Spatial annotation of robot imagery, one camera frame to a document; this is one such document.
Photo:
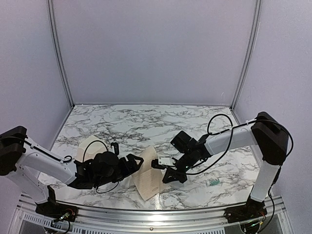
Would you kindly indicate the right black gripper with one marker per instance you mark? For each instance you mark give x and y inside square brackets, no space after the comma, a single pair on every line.
[176,176]

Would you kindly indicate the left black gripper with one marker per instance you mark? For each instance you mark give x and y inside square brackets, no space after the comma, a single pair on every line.
[127,170]

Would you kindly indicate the cream paper letter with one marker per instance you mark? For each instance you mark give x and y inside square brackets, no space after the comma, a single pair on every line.
[148,180]

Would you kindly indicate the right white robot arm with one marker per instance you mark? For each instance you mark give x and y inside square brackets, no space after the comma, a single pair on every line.
[269,140]

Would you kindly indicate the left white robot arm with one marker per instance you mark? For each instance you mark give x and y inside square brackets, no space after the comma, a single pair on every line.
[19,153]

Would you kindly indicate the small green white sticker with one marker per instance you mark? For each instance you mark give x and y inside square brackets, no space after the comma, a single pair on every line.
[212,182]

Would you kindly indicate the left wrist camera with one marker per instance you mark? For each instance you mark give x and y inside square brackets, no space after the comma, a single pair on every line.
[115,146]

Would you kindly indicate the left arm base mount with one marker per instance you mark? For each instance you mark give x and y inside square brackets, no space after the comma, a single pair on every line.
[51,208]

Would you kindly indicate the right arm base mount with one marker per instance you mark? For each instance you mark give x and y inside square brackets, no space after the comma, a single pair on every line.
[250,210]

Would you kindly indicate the aluminium front rail frame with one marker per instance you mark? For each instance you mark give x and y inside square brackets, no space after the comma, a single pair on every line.
[96,220]

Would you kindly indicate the right aluminium corner post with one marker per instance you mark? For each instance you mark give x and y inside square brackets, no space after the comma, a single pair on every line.
[249,52]

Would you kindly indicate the aluminium corner post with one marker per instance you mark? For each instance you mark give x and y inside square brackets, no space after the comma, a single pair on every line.
[249,52]
[58,54]

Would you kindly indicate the left aluminium corner post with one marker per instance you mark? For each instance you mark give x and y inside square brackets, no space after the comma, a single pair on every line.
[58,54]

